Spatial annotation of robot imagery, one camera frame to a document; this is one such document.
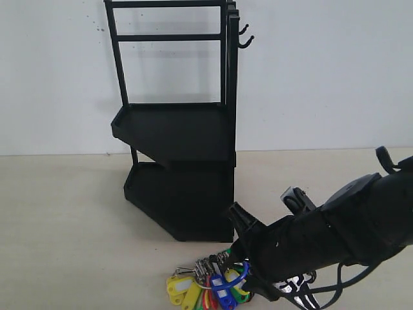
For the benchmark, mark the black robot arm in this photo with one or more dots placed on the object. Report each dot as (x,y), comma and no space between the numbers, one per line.
(366,222)

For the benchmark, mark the colourful key tag bunch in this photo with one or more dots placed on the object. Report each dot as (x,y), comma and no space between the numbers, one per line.
(212,283)

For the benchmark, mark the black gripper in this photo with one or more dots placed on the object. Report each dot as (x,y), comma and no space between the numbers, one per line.
(292,246)

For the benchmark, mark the black two-tier storage rack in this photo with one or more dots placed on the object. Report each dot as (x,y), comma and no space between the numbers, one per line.
(183,154)

